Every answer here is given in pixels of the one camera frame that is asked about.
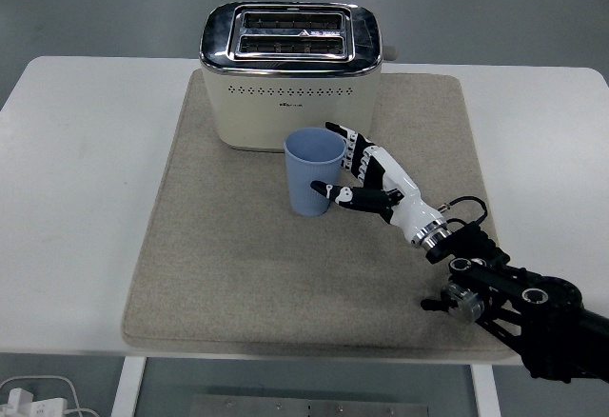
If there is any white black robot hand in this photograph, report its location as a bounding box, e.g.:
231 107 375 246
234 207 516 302
309 121 446 244

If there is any blue ribbed water cup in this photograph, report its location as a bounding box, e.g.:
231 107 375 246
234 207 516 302
284 127 347 218

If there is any cream chrome two-slot toaster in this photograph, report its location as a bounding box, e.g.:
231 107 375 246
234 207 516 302
198 1 399 153

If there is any beige fabric table mat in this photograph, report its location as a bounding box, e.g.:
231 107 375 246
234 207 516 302
121 69 523 359

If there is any white table leg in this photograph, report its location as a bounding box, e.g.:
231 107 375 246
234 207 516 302
109 356 148 417
470 364 501 417

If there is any grey metal plate with screws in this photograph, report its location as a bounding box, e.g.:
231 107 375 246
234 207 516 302
189 393 431 417

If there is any white power strip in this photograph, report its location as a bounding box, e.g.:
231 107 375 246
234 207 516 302
0 387 68 417

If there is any white cable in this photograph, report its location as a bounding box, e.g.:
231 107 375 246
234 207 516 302
0 375 101 417

